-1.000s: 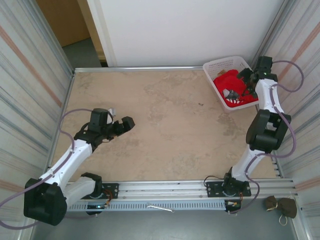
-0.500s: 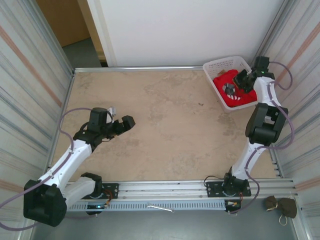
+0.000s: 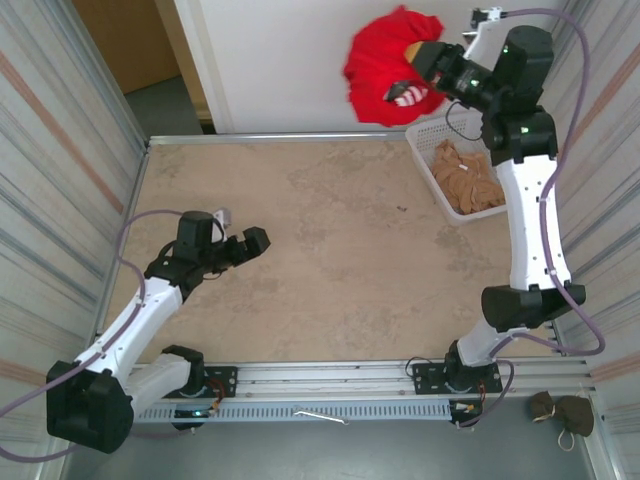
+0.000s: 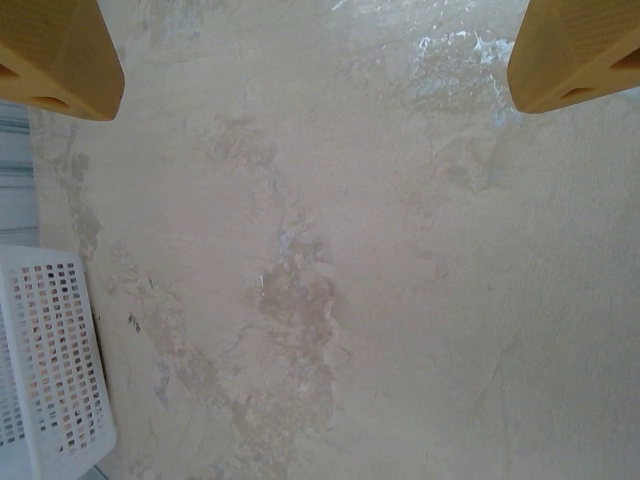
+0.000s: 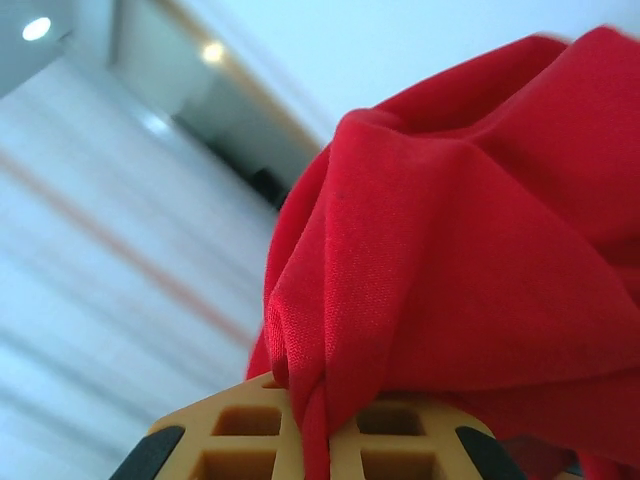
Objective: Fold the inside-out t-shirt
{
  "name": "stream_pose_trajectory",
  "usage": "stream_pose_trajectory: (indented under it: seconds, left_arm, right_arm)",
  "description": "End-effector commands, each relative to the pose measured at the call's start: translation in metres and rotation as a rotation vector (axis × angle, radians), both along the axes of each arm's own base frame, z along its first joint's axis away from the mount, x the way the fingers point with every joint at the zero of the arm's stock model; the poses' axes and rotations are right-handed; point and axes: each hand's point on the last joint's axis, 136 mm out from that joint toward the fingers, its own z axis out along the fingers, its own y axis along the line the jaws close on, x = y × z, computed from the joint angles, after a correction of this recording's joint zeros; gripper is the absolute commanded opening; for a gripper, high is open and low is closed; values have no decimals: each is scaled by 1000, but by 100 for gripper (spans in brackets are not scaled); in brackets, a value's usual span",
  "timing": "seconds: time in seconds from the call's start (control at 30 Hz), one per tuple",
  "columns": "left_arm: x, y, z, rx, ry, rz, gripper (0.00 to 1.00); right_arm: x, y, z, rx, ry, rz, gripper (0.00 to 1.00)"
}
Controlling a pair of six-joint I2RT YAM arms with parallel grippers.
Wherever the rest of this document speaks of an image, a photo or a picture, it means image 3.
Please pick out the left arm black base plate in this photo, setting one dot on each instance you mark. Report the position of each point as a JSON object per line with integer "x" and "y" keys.
{"x": 225, "y": 380}

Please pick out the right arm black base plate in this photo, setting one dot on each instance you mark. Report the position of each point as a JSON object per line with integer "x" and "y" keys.
{"x": 430, "y": 377}

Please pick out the small controller board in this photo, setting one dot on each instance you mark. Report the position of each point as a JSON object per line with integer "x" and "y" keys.
{"x": 195, "y": 414}
{"x": 462, "y": 407}

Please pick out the silver hex key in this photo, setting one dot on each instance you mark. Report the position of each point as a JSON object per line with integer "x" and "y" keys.
{"x": 312, "y": 414}

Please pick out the aluminium mounting rail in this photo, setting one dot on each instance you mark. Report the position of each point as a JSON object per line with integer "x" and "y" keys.
{"x": 325, "y": 380}

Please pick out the tan crumpled cloth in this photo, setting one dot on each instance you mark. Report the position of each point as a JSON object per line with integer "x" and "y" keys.
{"x": 460, "y": 185}

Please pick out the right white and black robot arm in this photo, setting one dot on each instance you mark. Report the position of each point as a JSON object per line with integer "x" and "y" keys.
{"x": 530, "y": 225}

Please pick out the large dark brown cloth pouch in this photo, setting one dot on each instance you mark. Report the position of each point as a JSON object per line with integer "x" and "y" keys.
{"x": 575, "y": 412}

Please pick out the red t-shirt with bear print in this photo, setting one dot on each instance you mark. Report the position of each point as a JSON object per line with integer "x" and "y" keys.
{"x": 375, "y": 65}

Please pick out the small dark brown cloth pouch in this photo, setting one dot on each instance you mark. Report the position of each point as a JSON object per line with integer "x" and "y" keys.
{"x": 542, "y": 406}

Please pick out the white plastic mesh basket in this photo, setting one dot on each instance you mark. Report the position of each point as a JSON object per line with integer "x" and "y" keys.
{"x": 425, "y": 145}

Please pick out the white door frame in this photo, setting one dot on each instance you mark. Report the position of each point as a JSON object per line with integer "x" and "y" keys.
{"x": 195, "y": 65}

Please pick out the aluminium table edge frame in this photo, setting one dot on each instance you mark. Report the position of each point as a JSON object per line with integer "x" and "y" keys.
{"x": 275, "y": 137}

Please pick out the brown wooden door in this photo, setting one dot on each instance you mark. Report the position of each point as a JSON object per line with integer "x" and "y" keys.
{"x": 130, "y": 40}

